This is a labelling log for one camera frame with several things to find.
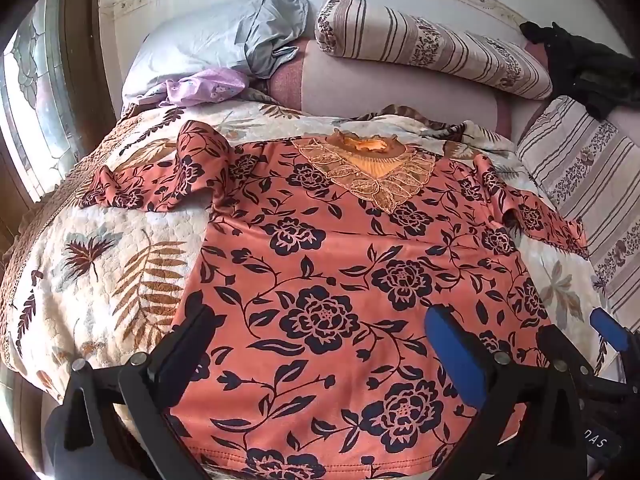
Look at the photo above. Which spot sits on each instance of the striped floral cushion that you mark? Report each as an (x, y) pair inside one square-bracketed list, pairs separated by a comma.
[(585, 170)]

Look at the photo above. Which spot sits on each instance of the striped floral bolster pillow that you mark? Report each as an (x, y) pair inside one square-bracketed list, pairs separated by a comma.
[(425, 40)]

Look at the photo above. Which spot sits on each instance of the grey cloth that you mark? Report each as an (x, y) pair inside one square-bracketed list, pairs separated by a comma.
[(270, 35)]

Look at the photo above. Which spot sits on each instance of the wooden window frame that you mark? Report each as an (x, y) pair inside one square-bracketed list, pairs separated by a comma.
[(95, 60)]

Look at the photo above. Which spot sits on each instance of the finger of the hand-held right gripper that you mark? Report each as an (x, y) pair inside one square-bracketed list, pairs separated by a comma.
[(552, 345), (607, 332)]

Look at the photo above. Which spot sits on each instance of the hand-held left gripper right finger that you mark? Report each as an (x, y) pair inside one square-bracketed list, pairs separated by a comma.
[(452, 355)]

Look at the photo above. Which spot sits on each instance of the pink bed sheet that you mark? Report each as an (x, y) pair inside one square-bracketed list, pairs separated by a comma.
[(380, 85)]

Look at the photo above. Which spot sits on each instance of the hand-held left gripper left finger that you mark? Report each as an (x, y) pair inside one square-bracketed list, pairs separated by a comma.
[(197, 332)]

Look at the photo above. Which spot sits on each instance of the purple printed cloth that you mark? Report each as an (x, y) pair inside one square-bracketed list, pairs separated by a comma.
[(210, 85)]

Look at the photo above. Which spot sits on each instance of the light blue pillow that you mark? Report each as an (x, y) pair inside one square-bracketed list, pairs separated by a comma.
[(190, 45)]

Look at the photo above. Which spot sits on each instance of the orange black floral shirt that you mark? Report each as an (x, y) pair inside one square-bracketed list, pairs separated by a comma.
[(340, 240)]

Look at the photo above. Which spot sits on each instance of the cream leaf print blanket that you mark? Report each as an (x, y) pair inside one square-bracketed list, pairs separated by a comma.
[(100, 240)]

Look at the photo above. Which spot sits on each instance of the black garment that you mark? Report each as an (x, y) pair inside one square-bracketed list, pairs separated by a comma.
[(590, 75)]

